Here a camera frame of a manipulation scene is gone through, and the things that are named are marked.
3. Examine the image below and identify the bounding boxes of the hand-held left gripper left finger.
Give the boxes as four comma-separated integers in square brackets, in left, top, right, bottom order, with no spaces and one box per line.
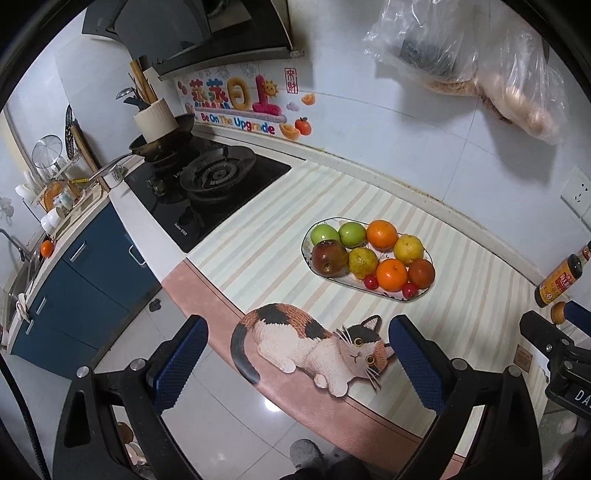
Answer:
[53,315,209,480]

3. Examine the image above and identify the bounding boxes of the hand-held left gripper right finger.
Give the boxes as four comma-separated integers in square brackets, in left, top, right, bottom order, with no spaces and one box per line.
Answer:
[388,315,543,480]

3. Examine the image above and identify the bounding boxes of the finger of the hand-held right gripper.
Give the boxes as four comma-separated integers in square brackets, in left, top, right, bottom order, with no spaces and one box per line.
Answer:
[564,300,591,329]
[519,311,591,365]

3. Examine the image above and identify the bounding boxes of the orange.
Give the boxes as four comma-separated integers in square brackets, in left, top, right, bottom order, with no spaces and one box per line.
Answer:
[375,258,409,292]
[367,220,399,251]

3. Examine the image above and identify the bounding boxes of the floral ceramic plate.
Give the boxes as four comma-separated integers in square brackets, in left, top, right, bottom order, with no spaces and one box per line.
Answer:
[302,217,437,303]

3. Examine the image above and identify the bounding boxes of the green apple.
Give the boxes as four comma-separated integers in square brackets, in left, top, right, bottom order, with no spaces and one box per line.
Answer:
[338,222,369,247]
[310,223,341,247]

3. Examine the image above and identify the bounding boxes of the brown sauce bottle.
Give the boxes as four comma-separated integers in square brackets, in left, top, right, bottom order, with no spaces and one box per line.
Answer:
[534,244,591,308]

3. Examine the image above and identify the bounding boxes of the red-brown apple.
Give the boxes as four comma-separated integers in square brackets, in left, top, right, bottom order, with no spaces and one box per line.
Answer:
[407,258,436,290]

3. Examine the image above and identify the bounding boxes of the yellow-green citrus fruit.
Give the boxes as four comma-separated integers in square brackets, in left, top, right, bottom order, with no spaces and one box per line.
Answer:
[348,248,379,280]

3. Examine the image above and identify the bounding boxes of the yellow citrus fruit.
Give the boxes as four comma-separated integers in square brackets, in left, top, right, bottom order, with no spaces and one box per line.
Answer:
[393,234,424,265]

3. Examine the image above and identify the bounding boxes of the blue kitchen cabinet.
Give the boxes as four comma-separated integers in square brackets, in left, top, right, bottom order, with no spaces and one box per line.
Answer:
[9,200,162,370]

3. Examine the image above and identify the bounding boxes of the dark red apple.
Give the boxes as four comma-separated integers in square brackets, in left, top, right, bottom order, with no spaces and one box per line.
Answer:
[311,239,349,278]

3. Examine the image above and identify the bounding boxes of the grey shoe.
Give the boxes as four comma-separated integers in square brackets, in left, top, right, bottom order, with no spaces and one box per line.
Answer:
[290,438,324,472]

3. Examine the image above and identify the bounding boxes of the striped cat print mat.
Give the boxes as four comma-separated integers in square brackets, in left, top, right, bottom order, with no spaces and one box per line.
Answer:
[161,164,555,467]

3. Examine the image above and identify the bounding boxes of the black gas stove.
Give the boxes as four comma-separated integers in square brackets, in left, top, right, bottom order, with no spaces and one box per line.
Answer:
[124,136,293,254]

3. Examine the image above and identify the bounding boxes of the white mug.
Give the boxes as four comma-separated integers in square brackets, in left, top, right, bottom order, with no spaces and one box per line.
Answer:
[102,164,126,190]

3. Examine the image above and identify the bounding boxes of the dish drying rack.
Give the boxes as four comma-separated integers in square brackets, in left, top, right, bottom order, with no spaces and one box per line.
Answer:
[14,152,100,222]

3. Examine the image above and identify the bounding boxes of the metal sink faucet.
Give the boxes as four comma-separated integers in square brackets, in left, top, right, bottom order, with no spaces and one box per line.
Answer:
[0,228,28,264]

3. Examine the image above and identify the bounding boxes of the dark metal wok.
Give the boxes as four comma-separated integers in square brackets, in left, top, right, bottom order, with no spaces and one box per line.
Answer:
[88,113,197,183]

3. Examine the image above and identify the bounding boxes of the clear plastic bag pale contents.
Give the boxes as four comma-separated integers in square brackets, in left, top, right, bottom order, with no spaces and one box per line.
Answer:
[462,28,568,146]

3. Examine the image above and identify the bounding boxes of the wooden cutting board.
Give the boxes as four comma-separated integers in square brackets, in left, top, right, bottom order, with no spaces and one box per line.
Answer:
[71,124,100,171]

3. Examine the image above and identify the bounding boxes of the cream ribbed utensil holder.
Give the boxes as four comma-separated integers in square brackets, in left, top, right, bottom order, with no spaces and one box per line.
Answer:
[134,99,178,141]

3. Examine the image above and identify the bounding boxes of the metal mesh strainer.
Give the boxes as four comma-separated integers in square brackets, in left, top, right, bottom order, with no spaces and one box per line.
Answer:
[32,135,65,169]

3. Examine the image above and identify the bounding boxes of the black round trivet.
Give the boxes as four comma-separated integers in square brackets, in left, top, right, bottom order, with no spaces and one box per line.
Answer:
[65,104,77,158]

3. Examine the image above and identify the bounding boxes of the bundle of wooden utensils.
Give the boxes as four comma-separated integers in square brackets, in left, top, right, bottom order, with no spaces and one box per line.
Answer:
[122,55,160,107]

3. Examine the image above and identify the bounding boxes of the clear plastic bag dark contents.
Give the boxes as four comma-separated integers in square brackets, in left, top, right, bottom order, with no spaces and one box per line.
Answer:
[365,0,481,95]

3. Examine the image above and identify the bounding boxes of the black range hood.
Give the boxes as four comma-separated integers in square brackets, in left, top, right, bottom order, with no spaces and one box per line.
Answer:
[82,0,305,81]

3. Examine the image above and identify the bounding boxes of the white wall socket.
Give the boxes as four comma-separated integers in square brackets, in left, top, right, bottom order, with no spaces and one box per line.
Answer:
[560,166,591,217]

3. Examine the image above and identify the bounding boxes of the black cable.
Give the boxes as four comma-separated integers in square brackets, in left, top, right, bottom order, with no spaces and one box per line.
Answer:
[0,355,51,480]

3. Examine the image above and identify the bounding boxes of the colourful wall sticker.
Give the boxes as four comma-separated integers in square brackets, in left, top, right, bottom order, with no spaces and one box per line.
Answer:
[178,67,317,139]

